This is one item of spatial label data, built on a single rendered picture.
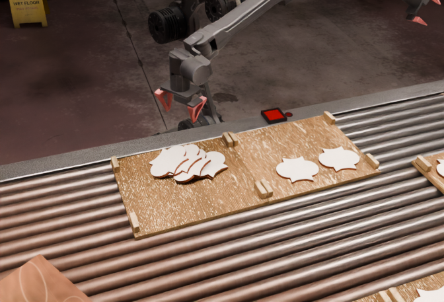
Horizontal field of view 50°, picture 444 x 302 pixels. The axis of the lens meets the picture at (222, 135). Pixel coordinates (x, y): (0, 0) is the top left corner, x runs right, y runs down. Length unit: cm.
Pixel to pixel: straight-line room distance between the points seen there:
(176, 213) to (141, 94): 238
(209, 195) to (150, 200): 18
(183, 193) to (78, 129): 202
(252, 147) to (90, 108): 213
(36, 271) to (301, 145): 95
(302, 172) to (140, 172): 52
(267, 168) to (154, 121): 192
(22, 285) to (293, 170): 86
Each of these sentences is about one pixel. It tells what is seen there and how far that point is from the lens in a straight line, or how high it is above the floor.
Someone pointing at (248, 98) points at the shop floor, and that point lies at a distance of 367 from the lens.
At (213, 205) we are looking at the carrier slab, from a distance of 144.
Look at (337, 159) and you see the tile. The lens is 165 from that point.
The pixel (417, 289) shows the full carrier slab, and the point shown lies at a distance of 135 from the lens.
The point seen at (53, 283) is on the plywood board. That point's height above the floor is 104.
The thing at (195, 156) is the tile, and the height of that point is 99.
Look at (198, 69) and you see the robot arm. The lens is 124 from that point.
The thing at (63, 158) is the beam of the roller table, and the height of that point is 92.
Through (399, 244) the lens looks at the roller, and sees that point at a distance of 147.
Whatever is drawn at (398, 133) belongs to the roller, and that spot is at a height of 92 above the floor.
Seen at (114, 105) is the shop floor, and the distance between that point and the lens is 362.
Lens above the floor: 196
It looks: 37 degrees down
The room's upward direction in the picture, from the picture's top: 2 degrees clockwise
